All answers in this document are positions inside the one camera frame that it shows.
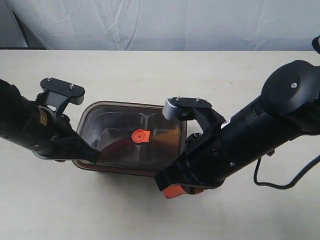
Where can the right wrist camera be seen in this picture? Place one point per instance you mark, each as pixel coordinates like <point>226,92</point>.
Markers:
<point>182,108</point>

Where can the white backdrop cloth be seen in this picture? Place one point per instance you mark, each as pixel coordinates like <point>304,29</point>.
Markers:
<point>171,25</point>

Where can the transparent lid orange seal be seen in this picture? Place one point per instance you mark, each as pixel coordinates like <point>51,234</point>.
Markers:
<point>132,135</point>

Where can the steel two-compartment lunch box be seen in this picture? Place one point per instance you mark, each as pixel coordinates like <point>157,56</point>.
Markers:
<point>130,130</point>

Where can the red toy sausage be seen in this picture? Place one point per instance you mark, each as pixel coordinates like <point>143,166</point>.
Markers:
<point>119,151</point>

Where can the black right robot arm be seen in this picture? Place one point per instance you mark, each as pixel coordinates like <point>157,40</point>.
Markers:
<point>287,108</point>

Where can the yellow toy cheese wedge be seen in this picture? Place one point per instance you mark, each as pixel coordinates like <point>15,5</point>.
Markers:
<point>171,137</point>

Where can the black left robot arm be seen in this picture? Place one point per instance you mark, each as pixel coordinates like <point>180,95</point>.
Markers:
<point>40,125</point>

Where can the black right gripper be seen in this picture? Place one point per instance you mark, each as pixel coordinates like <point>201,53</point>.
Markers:
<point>208,159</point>

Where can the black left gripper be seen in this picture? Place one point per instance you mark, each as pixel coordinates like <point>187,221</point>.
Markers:
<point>62,143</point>

